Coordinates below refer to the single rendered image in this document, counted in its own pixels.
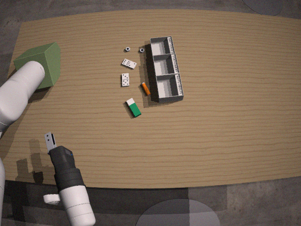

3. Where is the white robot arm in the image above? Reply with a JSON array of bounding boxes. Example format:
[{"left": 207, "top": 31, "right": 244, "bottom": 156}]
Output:
[{"left": 0, "top": 61, "right": 95, "bottom": 226}]

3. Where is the grey three-compartment bin rack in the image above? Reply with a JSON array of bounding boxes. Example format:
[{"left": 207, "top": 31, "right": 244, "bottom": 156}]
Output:
[{"left": 150, "top": 36, "right": 184, "bottom": 103}]

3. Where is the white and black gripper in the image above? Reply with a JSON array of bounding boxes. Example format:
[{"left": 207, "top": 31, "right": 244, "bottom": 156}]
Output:
[{"left": 43, "top": 132, "right": 90, "bottom": 210}]

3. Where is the orange aa battery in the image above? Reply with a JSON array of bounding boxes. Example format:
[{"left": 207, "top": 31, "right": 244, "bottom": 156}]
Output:
[{"left": 141, "top": 83, "right": 151, "bottom": 96}]

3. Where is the green and white eraser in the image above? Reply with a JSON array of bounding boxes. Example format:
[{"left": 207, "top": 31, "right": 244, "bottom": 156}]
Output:
[{"left": 126, "top": 98, "right": 141, "bottom": 117}]

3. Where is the white domino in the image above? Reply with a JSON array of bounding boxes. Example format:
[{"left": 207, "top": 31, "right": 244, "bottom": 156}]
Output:
[
  {"left": 122, "top": 73, "right": 129, "bottom": 87},
  {"left": 122, "top": 59, "right": 137, "bottom": 69}
]

